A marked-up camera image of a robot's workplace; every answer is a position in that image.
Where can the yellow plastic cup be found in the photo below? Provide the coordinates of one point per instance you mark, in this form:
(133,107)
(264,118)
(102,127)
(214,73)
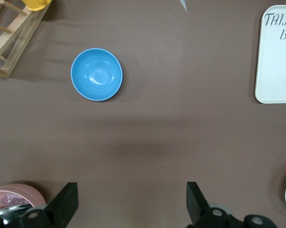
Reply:
(36,4)

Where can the crumpled clear plastic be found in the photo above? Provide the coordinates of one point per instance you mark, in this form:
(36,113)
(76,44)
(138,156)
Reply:
(13,200)

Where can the wooden peg rack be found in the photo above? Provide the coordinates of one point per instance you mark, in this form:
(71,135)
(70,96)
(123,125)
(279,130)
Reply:
(21,35)

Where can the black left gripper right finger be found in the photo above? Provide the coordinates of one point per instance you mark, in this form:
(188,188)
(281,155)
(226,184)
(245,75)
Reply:
(197,206)

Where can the pink bowl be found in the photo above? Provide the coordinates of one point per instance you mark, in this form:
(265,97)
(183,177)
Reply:
(26,190)

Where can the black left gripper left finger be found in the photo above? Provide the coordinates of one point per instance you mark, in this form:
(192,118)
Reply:
(62,206)

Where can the cream bear print tray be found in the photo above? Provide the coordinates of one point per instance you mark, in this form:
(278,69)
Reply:
(276,71)

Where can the small grey tape scrap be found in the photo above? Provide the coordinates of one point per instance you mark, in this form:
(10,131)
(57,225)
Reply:
(183,4)

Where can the shiny metal spoon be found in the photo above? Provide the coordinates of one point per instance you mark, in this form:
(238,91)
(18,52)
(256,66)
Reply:
(5,210)

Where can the blue bowl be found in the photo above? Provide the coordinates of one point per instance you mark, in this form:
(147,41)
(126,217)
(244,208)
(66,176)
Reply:
(96,74)

